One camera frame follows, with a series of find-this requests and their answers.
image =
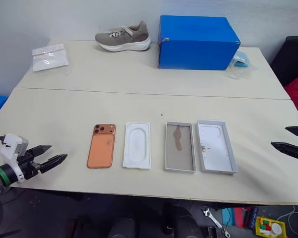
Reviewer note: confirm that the white moulded tray insert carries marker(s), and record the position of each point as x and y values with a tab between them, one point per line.
137	146

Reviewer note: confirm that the blue cardboard shoe box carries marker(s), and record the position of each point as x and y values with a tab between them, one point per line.
196	47

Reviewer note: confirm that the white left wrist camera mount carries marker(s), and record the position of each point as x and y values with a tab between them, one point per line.
13	145

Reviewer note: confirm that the orange smartphone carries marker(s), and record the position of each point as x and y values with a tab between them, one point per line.
100	151

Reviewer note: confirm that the phone box base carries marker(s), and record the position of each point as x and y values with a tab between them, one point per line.
180	156

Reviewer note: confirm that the taupe sneaker white sole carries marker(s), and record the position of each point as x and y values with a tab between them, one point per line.
124	39

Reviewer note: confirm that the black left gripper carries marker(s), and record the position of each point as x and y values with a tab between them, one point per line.
28	166

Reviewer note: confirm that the row of colourful plastic bins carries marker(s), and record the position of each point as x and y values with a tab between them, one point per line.
241	217

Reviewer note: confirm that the yellow bin with colourful parts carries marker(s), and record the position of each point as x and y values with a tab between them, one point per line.
269	226

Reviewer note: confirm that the white phone box lid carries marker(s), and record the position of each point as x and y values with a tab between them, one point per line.
214	153

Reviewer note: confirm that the clear bag with blue item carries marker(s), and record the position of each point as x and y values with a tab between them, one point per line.
241	63

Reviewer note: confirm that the black chair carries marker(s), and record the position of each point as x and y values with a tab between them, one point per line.
290	57

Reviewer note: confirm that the silver adjustable wrench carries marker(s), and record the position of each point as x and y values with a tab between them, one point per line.
214	219

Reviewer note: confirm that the white plastic zip bag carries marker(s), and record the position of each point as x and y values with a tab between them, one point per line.
49	58

